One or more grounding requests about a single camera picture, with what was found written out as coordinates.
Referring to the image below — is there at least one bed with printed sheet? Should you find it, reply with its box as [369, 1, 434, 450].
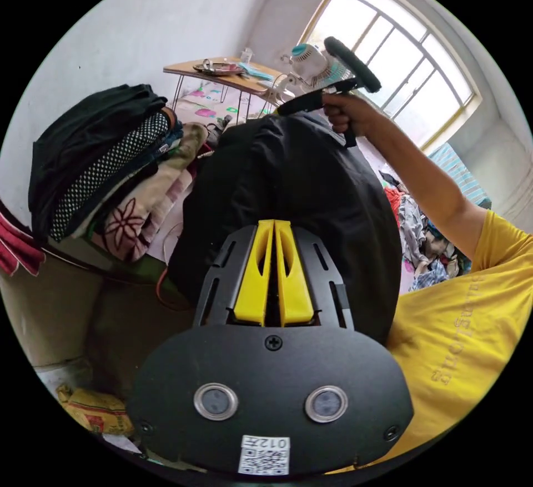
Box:
[148, 78, 492, 294]

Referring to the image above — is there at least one person's right hand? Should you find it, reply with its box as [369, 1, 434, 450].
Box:
[322, 93, 378, 139]

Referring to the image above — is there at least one red cloth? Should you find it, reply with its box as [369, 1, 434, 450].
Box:
[0, 203, 47, 278]

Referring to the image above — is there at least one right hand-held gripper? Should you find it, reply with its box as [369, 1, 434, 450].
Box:
[276, 36, 383, 149]

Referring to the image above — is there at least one yellow printed sack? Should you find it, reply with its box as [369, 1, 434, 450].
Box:
[56, 384, 135, 438]

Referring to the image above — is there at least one window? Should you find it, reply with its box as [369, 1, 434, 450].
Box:
[299, 0, 484, 151]

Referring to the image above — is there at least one small wooden folding table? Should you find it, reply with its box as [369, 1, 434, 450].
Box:
[162, 48, 288, 125]

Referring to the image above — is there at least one person's body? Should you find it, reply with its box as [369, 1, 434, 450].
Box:
[324, 210, 533, 475]

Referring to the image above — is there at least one stacked pile of clothes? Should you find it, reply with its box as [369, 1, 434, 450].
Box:
[28, 83, 209, 263]

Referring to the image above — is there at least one teal striped cloth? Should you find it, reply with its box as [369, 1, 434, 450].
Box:
[428, 143, 493, 209]

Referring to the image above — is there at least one loose heap of clothes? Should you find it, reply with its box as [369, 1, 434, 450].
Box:
[378, 169, 474, 293]

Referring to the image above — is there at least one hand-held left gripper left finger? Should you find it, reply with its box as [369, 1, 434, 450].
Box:
[233, 219, 275, 327]

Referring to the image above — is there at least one black jacket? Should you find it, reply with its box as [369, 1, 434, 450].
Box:
[168, 112, 403, 347]

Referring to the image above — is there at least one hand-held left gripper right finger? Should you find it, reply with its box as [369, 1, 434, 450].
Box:
[275, 220, 314, 327]

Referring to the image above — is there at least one white and teal fan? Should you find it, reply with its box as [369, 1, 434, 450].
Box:
[273, 43, 360, 106]

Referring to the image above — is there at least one person's right forearm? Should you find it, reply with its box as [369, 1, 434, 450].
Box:
[364, 108, 490, 263]

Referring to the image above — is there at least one brown carton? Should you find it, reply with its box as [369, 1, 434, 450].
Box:
[0, 245, 197, 371]

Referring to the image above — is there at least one orange cable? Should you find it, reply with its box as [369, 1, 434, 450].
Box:
[155, 266, 193, 312]

